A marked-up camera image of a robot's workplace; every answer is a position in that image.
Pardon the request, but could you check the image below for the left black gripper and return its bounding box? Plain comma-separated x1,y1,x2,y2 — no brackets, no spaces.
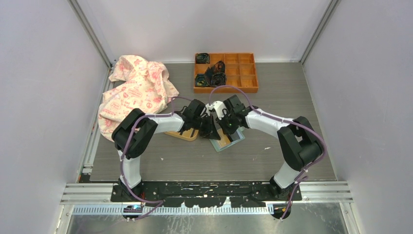
192,114,221,141

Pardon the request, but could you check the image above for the light green card holder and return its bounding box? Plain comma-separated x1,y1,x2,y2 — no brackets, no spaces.
210,127,245,152

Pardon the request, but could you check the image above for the yellow oval tray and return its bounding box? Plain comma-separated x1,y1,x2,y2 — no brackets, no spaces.
164,128,199,141

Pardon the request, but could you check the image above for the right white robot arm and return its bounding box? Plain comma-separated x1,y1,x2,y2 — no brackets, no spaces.
210,95,325,200

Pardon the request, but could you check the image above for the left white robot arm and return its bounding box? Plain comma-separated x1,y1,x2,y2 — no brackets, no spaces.
112,99,221,201

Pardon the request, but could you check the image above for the dark rolled sock bottom-middle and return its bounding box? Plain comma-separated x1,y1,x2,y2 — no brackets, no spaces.
210,72,227,87

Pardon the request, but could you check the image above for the dark rolled sock bottom-left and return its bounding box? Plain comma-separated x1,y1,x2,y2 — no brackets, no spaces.
194,74,209,87

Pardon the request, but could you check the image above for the dark rolled sock middle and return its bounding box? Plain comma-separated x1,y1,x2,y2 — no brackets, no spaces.
204,60,225,78

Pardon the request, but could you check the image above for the dark rolled sock top-left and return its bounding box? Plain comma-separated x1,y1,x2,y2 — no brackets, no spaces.
195,53,210,64

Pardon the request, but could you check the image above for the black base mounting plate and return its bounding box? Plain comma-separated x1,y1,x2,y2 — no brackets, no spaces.
111,181,302,208

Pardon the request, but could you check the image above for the pink patterned cloth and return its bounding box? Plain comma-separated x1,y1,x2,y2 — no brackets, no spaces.
97,55,179,140

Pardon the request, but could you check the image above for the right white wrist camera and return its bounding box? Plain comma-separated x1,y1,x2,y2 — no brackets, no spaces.
206,101,228,120

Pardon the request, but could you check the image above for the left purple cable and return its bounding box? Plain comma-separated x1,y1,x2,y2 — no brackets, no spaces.
119,96,194,221

